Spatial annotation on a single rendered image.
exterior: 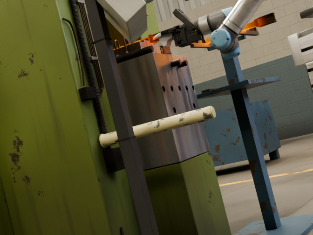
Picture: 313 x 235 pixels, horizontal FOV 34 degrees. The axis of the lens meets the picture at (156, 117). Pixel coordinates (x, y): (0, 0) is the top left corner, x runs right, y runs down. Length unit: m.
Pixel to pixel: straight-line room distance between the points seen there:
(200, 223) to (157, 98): 0.52
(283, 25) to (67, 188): 8.34
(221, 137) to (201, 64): 4.98
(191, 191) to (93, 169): 0.43
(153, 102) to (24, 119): 0.50
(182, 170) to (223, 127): 3.82
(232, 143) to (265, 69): 4.44
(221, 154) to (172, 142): 3.87
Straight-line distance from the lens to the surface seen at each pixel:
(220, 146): 5.87
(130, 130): 1.62
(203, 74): 10.68
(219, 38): 1.93
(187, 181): 2.04
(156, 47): 2.25
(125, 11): 1.49
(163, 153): 2.04
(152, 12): 2.72
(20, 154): 2.04
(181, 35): 2.13
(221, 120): 5.82
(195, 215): 2.06
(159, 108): 2.03
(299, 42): 1.53
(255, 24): 2.53
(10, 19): 2.05
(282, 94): 9.99
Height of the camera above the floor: 0.58
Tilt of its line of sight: 2 degrees up
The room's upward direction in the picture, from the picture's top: 14 degrees counter-clockwise
